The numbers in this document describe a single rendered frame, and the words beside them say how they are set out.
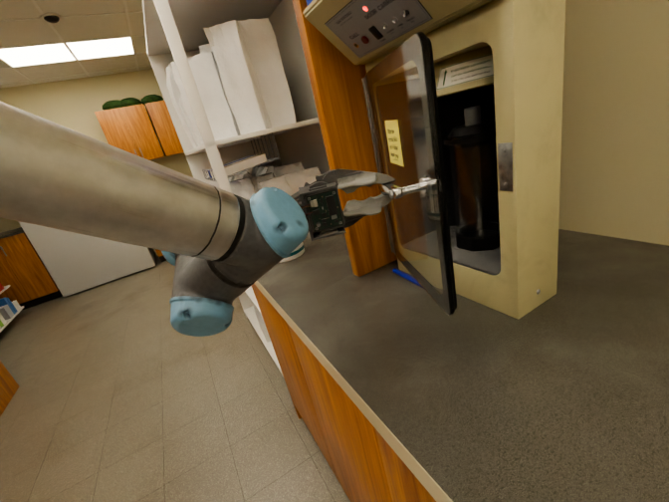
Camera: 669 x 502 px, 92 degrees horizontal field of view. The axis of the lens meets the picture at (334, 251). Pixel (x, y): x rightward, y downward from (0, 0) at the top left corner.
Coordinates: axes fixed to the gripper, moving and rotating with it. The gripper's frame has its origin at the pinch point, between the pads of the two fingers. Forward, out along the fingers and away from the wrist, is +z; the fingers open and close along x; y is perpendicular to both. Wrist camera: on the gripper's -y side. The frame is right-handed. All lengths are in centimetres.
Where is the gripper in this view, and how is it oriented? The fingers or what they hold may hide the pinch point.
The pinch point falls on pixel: (386, 187)
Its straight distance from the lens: 54.3
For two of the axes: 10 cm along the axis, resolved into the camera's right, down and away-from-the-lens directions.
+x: -2.2, -9.1, -3.5
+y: 1.1, 3.4, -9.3
